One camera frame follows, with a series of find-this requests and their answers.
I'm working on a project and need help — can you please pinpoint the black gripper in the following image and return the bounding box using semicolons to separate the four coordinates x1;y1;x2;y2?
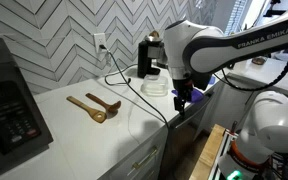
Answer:
173;79;193;116

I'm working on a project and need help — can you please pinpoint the light blue container lid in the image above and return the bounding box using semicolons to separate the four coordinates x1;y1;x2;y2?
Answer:
208;76;215;85

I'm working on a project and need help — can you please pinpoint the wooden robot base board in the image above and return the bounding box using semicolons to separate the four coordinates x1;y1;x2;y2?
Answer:
189;124;225;180

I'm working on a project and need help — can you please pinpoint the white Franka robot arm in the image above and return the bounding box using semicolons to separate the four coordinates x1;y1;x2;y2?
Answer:
164;10;288;180

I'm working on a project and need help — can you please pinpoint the dark purple container lid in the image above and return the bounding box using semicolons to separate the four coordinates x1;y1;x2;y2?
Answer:
171;89;204;103

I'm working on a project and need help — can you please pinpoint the black coffee grinder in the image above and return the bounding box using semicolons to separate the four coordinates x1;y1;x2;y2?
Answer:
137;30;164;78

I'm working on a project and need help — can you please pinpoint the dark wooden spoon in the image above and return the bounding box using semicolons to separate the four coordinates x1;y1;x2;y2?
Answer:
86;93;121;113

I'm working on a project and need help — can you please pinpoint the light wooden slotted spatula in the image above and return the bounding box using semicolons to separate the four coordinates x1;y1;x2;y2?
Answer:
67;96;107;123

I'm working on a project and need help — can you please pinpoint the black microwave oven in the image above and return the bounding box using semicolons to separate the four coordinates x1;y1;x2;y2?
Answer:
0;39;53;175

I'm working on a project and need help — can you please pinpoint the gold drawer handle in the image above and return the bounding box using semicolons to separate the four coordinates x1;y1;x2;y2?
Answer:
132;146;158;170

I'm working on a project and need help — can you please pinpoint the black power cable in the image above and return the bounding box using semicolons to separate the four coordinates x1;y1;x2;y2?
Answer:
99;44;171;131

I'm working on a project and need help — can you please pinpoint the white wall outlet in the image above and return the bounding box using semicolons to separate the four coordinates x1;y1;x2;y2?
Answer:
94;33;106;53

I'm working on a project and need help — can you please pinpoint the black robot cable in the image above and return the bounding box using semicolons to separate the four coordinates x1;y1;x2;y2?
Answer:
213;44;288;92

